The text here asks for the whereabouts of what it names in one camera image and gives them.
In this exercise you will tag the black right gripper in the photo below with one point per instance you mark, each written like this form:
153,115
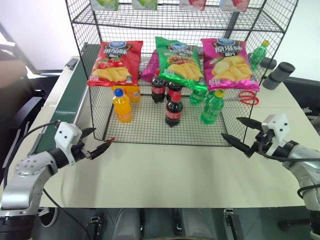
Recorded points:
262,141

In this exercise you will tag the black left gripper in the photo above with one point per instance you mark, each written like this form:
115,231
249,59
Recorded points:
80,150

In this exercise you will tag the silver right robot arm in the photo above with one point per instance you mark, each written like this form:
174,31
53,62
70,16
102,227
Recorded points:
303,160

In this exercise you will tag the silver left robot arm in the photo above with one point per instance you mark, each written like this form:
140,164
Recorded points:
27,180

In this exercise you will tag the green conveyor belt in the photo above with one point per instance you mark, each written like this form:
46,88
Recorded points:
67,100

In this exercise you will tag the green soda bottle yellow cap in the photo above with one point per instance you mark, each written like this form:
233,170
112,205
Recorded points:
258,56
212,108
197,97

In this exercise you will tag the orange soda bottle blue cap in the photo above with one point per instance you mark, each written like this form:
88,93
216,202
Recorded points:
122,108
134,93

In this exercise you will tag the magenta potato chips bag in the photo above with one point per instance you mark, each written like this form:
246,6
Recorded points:
228,67
148,71

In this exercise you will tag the grey cylindrical tube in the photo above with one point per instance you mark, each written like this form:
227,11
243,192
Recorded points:
277,75

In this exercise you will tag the cola bottle red cap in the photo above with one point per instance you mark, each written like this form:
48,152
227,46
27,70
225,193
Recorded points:
174,89
173,112
158,91

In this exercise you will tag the red potato chips bag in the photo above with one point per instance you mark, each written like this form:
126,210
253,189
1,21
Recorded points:
113,67

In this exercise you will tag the black office chair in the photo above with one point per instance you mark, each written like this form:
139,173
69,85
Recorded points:
17,105

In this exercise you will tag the green potato chips bag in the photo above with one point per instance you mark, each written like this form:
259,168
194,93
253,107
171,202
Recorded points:
180,66

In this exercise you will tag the red print snack box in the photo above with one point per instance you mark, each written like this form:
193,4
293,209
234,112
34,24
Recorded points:
233,4
192,3

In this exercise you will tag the green print snack box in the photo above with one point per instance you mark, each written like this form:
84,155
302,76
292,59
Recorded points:
105,3
145,3

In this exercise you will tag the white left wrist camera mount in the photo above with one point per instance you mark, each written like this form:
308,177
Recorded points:
67,133

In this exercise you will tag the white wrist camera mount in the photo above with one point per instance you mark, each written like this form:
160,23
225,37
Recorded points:
67,133
278,127

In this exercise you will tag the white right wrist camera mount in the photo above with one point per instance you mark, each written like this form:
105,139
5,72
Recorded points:
278,127

